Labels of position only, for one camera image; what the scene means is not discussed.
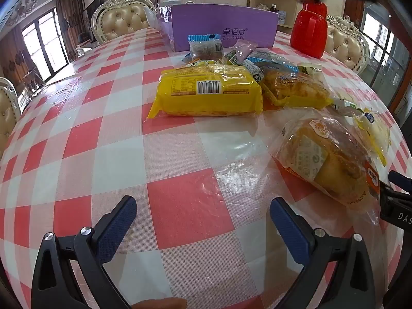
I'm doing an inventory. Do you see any person's left hand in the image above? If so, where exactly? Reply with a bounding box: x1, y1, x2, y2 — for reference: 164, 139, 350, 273
131, 297, 188, 309

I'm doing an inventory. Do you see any clear yellow snack packet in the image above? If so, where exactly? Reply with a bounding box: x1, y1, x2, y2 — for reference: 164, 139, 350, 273
352, 109, 391, 167

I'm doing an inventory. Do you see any white television cabinet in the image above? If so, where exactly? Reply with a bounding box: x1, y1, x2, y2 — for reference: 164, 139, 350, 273
75, 40, 100, 57

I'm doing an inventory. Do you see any pale purple snack packet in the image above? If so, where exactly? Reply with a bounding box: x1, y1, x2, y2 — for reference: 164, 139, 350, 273
233, 42, 258, 58

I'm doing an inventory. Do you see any clear packet with blue seal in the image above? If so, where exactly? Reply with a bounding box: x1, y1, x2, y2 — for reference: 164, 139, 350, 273
246, 51, 300, 74

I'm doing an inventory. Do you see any white floral teapot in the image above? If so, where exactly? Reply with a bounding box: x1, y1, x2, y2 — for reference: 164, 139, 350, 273
144, 0, 174, 29

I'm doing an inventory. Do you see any wooden shelf unit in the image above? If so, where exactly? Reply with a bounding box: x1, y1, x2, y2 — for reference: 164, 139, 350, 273
249, 0, 311, 34

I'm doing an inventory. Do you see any clear bread packet orange label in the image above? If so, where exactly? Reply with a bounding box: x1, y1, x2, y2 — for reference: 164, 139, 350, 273
267, 107, 387, 229

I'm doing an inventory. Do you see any green white snack packet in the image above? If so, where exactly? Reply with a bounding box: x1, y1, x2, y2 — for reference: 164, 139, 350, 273
331, 97, 356, 113
298, 64, 323, 75

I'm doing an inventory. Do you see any purple cardboard box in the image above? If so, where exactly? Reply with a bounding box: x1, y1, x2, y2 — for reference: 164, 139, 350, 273
157, 4, 279, 53

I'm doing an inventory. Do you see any red thermos jug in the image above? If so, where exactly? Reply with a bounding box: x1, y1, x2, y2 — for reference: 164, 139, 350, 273
290, 0, 328, 58

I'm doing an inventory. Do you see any brown curtain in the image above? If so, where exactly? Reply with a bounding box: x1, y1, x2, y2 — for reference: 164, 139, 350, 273
55, 0, 84, 62

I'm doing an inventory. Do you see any flat screen television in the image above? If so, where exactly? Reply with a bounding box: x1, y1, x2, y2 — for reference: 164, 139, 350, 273
82, 6, 95, 43

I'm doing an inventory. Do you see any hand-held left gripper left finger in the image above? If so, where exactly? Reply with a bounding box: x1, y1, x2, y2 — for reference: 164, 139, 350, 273
30, 195, 137, 309

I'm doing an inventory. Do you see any small dark green packet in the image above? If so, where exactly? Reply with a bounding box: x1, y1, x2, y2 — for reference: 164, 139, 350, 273
224, 50, 247, 66

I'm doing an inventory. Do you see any chandelier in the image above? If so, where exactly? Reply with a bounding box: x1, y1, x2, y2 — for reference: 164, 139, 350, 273
7, 0, 37, 26

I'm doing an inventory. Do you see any yellow bread packet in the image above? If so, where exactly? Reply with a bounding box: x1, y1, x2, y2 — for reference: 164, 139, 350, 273
261, 66, 333, 107

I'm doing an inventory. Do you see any large yellow snack packet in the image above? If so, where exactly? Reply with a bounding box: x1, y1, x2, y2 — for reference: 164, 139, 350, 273
147, 64, 264, 119

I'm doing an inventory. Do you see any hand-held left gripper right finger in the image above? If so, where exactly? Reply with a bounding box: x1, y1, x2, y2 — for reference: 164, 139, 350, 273
270, 197, 383, 309

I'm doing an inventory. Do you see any glass door with dark frame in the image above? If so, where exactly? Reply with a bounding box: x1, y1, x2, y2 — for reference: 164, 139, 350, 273
360, 3, 412, 110

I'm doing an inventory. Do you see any dark snack packet blue top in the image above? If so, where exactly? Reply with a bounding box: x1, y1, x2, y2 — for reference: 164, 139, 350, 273
187, 34, 225, 62

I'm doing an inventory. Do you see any balcony glass door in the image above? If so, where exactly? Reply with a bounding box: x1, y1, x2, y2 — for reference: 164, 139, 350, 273
21, 8, 70, 74

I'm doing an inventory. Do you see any red white checked tablecloth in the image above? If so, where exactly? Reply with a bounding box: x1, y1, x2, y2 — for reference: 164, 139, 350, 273
0, 27, 408, 309

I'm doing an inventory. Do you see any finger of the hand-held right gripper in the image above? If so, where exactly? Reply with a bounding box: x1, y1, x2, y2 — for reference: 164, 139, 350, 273
380, 171, 412, 197

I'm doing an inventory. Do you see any beige tufted white chair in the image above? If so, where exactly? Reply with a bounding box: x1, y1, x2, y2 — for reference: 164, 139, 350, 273
324, 14, 371, 75
0, 77, 22, 158
91, 0, 157, 44

